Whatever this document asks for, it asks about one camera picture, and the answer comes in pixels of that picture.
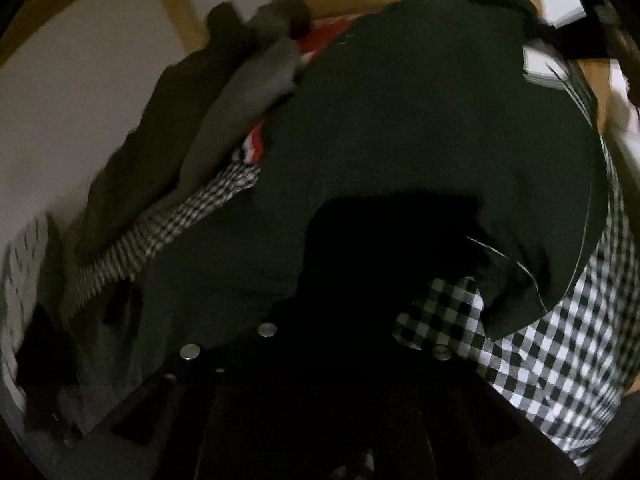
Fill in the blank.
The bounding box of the red white cloth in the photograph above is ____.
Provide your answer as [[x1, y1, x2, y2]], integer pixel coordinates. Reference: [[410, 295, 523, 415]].
[[241, 14, 357, 165]]

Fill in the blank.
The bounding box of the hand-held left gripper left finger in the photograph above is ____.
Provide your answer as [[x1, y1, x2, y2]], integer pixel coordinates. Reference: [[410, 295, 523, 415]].
[[109, 322, 301, 453]]

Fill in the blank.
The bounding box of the white dotted cloth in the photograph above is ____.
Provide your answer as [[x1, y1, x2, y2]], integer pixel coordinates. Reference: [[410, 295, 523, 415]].
[[0, 214, 57, 413]]

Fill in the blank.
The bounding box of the small-check black white cloth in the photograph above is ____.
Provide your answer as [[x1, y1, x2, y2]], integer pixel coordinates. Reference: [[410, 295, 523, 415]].
[[62, 161, 262, 313]]

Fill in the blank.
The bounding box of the dark olive garment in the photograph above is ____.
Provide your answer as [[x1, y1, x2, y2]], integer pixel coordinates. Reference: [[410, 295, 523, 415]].
[[74, 4, 251, 263]]

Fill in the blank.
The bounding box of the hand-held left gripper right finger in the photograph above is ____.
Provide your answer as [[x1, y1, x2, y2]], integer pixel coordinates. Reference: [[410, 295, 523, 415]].
[[380, 341, 583, 480]]

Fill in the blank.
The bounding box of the dark green garment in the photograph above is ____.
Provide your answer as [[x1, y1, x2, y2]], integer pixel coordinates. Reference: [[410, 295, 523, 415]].
[[135, 0, 610, 361]]

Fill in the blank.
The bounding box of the grey garment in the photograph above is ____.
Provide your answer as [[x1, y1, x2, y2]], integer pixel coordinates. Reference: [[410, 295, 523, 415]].
[[179, 0, 313, 196]]

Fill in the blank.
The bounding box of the wooden frame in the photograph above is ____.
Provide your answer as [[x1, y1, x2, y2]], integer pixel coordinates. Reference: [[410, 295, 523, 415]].
[[0, 0, 453, 68]]

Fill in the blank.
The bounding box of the white black striped cloth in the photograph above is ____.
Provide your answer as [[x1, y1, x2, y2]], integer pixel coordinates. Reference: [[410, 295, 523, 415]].
[[519, 0, 603, 92]]

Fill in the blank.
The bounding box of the large-check black white shirt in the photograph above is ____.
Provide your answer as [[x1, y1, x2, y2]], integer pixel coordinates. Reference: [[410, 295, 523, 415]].
[[392, 55, 640, 473]]

